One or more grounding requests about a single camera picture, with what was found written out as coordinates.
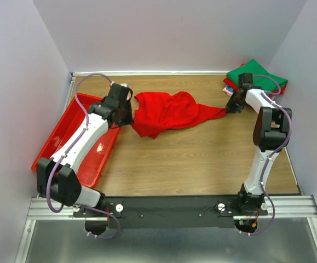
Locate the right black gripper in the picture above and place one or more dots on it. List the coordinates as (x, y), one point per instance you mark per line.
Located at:
(230, 108)

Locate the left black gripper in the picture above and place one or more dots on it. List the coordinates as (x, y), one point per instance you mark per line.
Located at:
(128, 119)

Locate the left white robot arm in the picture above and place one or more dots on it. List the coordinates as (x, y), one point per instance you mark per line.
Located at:
(57, 176)

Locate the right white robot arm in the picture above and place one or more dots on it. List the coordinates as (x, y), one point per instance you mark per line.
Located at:
(271, 134)

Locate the pink folded t shirt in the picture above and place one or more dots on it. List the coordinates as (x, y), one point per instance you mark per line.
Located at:
(227, 92)

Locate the blue folded t shirt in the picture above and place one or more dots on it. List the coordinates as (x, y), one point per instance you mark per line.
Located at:
(230, 89)

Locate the green folded t shirt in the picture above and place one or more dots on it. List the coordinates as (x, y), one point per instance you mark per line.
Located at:
(267, 76)

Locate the red plastic tray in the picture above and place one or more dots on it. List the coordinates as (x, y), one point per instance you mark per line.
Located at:
(94, 162)

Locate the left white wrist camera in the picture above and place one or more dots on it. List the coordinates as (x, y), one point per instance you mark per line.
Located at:
(125, 88)

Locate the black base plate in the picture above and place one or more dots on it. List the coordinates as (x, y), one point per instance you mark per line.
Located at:
(137, 212)

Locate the aluminium frame rail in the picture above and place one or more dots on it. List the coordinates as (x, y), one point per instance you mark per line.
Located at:
(286, 206)

